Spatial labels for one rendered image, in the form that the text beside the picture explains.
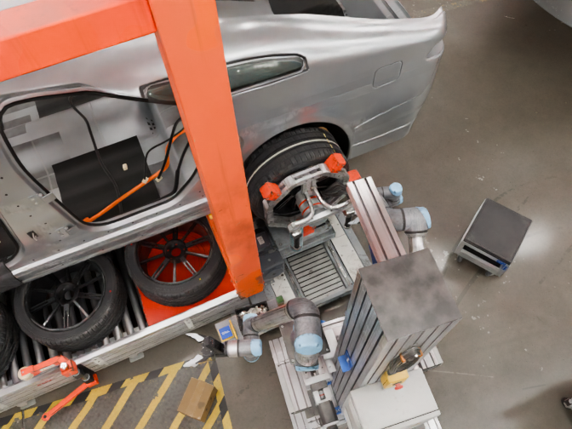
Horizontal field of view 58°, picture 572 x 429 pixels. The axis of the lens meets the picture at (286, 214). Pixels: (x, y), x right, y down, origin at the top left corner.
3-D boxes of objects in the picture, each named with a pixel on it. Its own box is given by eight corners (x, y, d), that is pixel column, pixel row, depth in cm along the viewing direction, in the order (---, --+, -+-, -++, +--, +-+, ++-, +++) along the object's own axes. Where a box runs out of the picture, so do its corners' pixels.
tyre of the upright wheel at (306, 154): (222, 197, 328) (302, 191, 367) (236, 226, 317) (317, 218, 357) (266, 123, 284) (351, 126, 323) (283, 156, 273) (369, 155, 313)
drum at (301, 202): (313, 195, 322) (314, 183, 309) (328, 222, 313) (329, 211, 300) (293, 203, 319) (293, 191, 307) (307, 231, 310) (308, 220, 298)
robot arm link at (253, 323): (304, 286, 219) (236, 315, 251) (306, 311, 214) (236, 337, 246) (323, 291, 226) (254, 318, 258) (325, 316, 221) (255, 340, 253)
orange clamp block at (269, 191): (277, 183, 293) (265, 181, 286) (283, 194, 290) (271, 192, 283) (269, 191, 296) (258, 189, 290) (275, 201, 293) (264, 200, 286)
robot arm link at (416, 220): (404, 309, 274) (396, 208, 271) (431, 306, 274) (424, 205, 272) (410, 314, 262) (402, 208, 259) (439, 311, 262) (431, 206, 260)
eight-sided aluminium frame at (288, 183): (340, 199, 343) (347, 152, 295) (345, 207, 340) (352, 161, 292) (265, 229, 334) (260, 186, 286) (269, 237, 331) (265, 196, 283)
